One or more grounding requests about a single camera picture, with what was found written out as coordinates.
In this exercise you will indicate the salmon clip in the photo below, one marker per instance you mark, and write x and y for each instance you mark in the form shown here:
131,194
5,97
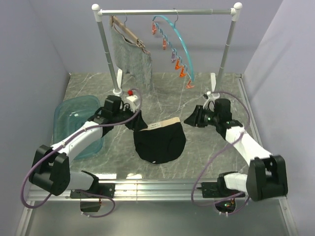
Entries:
164,44
154,28

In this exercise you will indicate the teal plastic basin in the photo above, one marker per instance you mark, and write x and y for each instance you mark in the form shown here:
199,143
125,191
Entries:
71,115

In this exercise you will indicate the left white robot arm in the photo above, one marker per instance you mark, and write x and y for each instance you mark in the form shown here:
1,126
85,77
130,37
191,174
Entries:
51,165

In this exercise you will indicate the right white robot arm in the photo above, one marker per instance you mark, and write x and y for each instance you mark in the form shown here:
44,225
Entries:
266,177

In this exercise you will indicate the grey knitted garment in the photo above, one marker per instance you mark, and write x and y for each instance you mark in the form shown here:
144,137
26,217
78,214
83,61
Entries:
132,59

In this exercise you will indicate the white and silver clothes rack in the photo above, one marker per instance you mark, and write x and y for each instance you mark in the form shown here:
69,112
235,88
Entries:
234,12

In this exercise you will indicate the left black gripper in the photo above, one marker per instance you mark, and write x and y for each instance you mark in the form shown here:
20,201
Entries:
138,124

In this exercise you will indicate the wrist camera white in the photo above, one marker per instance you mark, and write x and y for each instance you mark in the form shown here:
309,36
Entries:
133,100
210,97

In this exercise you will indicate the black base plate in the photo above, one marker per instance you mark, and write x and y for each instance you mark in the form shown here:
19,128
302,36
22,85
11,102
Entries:
214,190
91,201

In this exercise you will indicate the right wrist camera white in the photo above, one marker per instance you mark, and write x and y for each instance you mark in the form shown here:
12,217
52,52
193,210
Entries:
210,97

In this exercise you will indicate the orange clip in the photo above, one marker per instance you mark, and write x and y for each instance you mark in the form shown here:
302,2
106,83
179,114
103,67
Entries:
178,64
183,72

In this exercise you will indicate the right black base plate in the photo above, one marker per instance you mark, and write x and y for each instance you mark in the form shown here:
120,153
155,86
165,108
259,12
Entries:
214,190

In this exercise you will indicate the aluminium mounting rail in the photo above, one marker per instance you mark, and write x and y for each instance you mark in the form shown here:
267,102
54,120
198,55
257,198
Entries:
157,208

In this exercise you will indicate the purple plastic clip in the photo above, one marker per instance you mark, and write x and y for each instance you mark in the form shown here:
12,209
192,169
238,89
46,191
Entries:
174,55

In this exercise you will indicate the black underwear beige waistband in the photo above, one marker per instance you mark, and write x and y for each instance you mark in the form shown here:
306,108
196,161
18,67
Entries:
160,142

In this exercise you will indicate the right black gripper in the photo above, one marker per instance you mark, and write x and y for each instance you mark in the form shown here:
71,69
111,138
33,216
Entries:
196,118

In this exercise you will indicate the teal clip hanger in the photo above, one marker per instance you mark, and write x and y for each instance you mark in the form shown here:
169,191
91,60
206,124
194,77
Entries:
189,67

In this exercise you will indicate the wooden clothes hanger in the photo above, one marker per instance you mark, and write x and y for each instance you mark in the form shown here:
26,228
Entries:
128,30

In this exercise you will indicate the salmon clip far left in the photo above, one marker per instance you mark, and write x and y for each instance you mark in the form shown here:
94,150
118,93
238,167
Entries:
154,28

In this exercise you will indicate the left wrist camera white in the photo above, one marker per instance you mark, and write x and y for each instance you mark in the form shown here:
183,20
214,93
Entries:
133,100

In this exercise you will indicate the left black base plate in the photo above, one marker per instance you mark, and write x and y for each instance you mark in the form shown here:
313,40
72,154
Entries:
91,201

